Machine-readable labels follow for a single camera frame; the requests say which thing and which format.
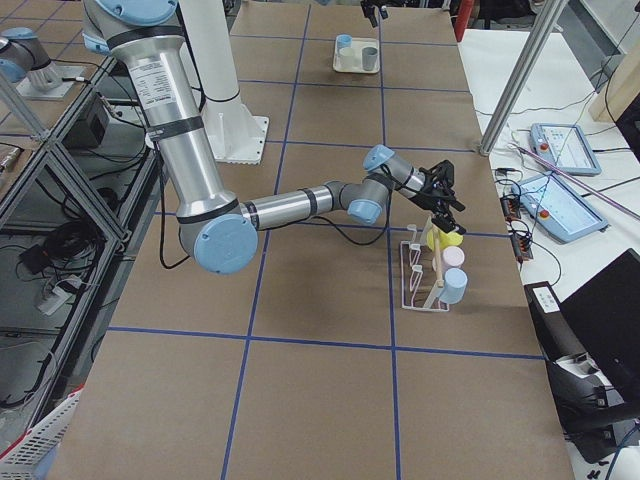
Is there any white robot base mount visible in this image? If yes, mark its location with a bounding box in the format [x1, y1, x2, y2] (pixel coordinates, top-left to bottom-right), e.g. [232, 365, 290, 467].
[179, 1, 269, 164]

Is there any near teach pendant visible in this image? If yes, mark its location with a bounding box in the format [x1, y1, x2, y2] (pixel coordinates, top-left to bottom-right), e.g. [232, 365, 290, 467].
[511, 172, 609, 243]

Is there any teach pendant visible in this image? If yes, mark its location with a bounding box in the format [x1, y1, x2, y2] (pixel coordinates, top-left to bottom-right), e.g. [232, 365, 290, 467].
[530, 123, 601, 176]
[511, 172, 609, 243]

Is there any pink plastic cup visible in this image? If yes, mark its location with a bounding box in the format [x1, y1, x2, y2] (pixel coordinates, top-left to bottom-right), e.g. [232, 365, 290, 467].
[441, 246, 466, 271]

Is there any aluminium frame post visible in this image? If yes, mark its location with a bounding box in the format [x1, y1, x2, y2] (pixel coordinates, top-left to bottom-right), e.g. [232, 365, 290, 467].
[479, 0, 568, 156]

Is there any yellow plastic cup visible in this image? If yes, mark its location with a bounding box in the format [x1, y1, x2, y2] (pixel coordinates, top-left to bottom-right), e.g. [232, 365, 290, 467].
[426, 229, 464, 251]

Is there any reacher grabber stick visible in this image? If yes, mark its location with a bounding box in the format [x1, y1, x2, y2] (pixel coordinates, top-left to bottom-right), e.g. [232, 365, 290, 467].
[508, 142, 640, 220]

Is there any black computer monitor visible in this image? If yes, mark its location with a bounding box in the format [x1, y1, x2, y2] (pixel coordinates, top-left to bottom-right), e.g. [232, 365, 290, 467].
[560, 248, 639, 401]

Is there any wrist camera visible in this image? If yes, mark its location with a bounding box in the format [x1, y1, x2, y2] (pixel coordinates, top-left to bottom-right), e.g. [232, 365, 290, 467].
[430, 159, 455, 188]

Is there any light blue plastic cup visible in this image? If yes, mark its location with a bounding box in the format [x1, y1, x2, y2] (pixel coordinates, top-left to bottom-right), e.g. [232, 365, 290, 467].
[439, 268, 468, 305]

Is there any far teach pendant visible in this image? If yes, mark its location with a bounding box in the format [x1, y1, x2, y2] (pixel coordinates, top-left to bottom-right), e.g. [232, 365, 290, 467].
[530, 123, 601, 176]

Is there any cream plastic tray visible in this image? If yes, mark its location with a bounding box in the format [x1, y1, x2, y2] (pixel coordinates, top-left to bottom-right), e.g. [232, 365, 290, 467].
[333, 34, 380, 74]

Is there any grey plastic cup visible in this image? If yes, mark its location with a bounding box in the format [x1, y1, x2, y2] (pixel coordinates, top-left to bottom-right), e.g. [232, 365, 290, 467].
[361, 46, 379, 72]

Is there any black box with label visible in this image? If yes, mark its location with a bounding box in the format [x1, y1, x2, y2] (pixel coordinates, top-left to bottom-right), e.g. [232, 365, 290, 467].
[524, 281, 592, 362]

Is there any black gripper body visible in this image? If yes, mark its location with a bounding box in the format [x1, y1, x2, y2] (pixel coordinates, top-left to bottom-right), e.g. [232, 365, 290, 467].
[412, 167, 463, 228]

